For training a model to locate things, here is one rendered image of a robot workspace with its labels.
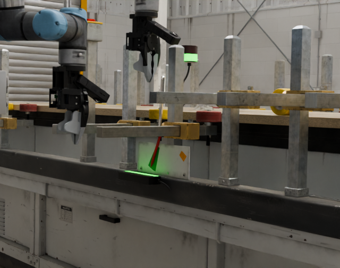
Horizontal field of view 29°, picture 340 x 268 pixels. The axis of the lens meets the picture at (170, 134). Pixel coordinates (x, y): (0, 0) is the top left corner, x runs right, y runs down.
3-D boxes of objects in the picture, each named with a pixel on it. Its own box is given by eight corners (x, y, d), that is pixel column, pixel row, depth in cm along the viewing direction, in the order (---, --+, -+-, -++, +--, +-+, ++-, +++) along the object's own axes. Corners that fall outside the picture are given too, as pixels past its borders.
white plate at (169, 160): (187, 179, 201) (188, 147, 200) (137, 171, 221) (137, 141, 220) (189, 179, 201) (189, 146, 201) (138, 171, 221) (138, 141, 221)
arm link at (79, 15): (51, 6, 176) (66, 10, 185) (51, 48, 177) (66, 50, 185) (78, 6, 174) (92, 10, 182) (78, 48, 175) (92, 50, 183)
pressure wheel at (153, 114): (170, 141, 228) (171, 108, 228) (147, 141, 229) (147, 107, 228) (171, 140, 236) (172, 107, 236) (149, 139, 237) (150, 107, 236)
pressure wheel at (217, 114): (206, 146, 208) (207, 109, 207) (190, 144, 214) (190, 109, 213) (225, 145, 213) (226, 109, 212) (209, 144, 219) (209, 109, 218)
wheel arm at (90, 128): (57, 136, 205) (57, 123, 205) (51, 136, 208) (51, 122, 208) (167, 134, 232) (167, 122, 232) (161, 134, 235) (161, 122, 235)
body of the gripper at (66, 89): (48, 110, 181) (49, 65, 180) (76, 110, 186) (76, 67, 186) (62, 110, 175) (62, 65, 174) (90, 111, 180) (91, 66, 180)
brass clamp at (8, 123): (5, 129, 298) (5, 117, 298) (-8, 127, 309) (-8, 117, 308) (18, 128, 302) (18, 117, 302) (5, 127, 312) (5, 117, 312)
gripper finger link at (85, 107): (74, 126, 182) (74, 94, 181) (79, 126, 183) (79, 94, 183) (83, 127, 178) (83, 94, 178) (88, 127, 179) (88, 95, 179)
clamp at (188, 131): (187, 140, 201) (187, 123, 201) (159, 137, 211) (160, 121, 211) (201, 139, 204) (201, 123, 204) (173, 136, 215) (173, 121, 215)
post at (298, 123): (296, 215, 169) (302, 24, 167) (286, 213, 172) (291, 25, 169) (305, 214, 171) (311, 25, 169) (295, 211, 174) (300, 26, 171)
